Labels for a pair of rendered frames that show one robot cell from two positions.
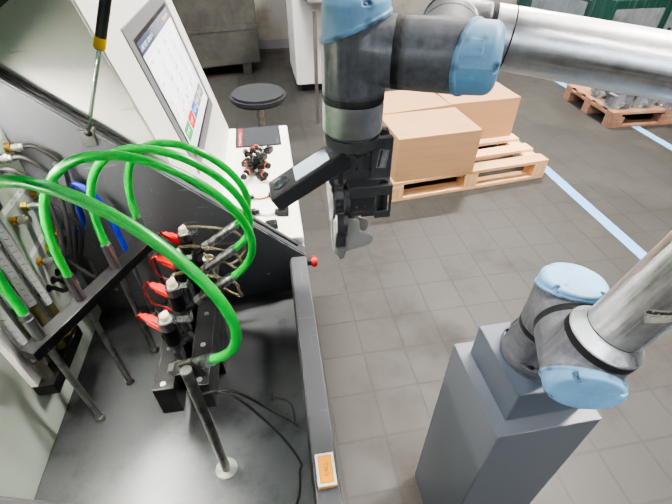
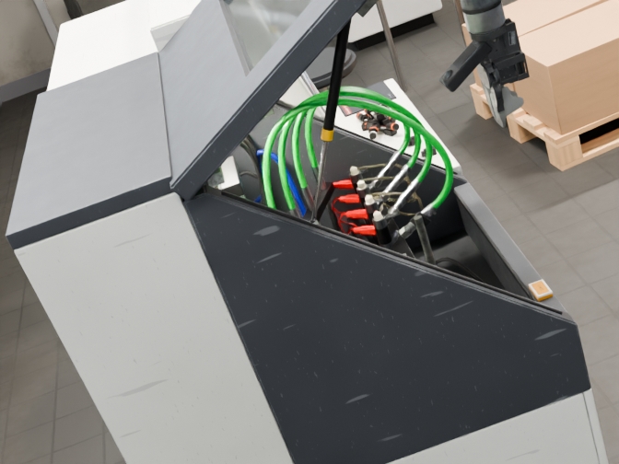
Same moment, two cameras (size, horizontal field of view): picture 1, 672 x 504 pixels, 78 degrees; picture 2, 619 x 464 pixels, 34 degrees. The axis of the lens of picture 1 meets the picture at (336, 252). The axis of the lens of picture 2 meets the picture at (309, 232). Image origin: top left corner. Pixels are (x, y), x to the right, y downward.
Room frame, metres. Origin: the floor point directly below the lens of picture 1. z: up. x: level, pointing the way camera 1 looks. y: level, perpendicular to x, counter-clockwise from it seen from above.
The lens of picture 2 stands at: (-1.39, 0.16, 2.11)
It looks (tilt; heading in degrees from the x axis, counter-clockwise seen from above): 28 degrees down; 8
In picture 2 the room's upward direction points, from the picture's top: 20 degrees counter-clockwise
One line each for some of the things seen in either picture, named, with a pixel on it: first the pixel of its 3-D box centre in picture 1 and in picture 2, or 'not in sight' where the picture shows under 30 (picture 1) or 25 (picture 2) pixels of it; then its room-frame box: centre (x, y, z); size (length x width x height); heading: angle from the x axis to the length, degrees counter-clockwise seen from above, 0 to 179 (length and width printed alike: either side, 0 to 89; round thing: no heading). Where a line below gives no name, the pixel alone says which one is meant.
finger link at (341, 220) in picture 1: (340, 219); (495, 89); (0.48, -0.01, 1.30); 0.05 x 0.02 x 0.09; 9
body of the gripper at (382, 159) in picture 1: (356, 173); (496, 54); (0.50, -0.03, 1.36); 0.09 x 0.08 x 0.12; 99
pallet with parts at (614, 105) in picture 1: (644, 91); not in sight; (4.15, -3.05, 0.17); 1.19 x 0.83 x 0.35; 101
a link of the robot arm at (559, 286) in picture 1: (564, 302); not in sight; (0.53, -0.43, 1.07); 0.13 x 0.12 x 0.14; 166
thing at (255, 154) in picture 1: (257, 159); (379, 117); (1.20, 0.25, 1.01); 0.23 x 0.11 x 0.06; 9
